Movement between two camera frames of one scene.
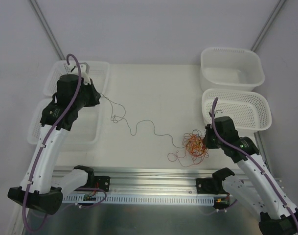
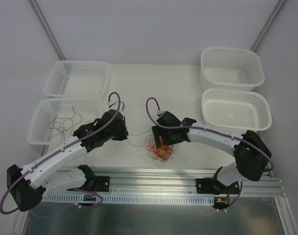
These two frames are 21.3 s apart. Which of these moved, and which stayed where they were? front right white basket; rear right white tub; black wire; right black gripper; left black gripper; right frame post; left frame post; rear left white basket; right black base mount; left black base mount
Moved: right black gripper; black wire; left black gripper
Stayed: left black base mount; right black base mount; right frame post; left frame post; rear right white tub; front right white basket; rear left white basket
